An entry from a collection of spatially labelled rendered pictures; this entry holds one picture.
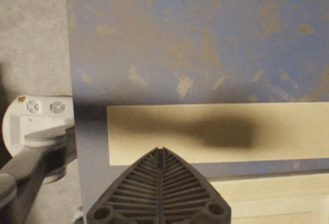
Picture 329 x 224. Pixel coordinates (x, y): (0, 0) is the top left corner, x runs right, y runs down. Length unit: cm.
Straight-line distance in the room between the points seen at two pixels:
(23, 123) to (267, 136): 150
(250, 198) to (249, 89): 25
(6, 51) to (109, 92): 177
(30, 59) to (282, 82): 187
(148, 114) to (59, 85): 143
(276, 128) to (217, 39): 23
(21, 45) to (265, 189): 201
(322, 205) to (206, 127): 36
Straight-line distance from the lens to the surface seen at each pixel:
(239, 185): 38
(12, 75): 197
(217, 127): 31
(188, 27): 34
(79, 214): 78
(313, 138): 45
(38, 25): 189
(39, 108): 131
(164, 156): 17
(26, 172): 60
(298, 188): 47
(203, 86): 31
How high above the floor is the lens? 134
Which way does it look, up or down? 85 degrees down
